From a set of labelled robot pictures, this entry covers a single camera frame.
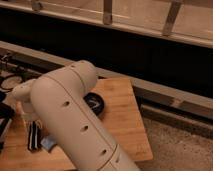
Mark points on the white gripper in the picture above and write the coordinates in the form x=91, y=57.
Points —
x=34, y=133

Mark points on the blue eraser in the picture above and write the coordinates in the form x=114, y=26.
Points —
x=48, y=143

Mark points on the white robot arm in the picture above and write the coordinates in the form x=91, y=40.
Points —
x=57, y=99

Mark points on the black device at left edge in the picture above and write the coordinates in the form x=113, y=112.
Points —
x=6, y=114

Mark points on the black round dish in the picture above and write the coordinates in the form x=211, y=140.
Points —
x=95, y=102

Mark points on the wooden board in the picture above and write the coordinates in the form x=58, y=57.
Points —
x=121, y=117

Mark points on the metal window rail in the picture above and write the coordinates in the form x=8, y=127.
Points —
x=186, y=21

